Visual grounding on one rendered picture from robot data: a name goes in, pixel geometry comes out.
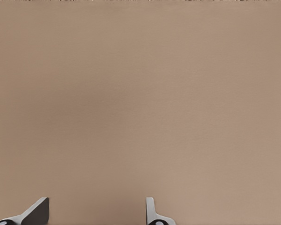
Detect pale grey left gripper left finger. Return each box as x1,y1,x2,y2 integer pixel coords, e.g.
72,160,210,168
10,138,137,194
0,197,50,225

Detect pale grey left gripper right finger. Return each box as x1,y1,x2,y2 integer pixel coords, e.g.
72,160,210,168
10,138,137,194
145,197,177,225

